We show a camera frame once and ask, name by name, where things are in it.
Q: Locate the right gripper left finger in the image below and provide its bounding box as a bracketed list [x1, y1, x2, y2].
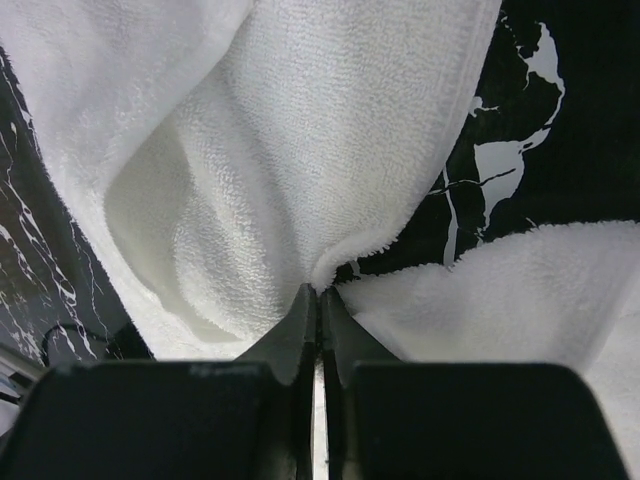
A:
[1, 285, 317, 479]

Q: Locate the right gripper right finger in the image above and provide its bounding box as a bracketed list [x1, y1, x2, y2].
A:
[319, 289, 628, 479]

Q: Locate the white towel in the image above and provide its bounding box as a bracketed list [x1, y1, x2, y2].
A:
[0, 0, 640, 381]

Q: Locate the black marble pattern mat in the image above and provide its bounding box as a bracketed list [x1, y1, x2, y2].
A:
[0, 0, 640, 366]

